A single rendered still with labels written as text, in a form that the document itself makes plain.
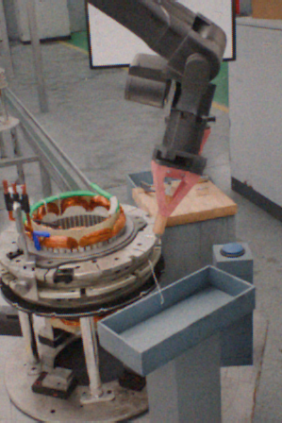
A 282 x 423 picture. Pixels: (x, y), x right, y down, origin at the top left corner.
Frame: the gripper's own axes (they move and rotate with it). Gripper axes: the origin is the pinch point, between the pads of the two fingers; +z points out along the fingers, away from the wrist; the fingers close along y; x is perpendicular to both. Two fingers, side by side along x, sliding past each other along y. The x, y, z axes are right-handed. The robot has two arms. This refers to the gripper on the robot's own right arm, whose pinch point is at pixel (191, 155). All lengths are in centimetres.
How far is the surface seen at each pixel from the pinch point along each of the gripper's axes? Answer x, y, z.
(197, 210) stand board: 10.9, 3.3, 8.9
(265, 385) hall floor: -44, -43, 115
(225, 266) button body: 29.0, 5.0, 13.4
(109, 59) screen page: -83, -2, -11
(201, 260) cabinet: 11.1, 3.0, 21.2
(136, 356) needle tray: 53, 30, 10
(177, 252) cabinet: 11.0, 8.5, 18.1
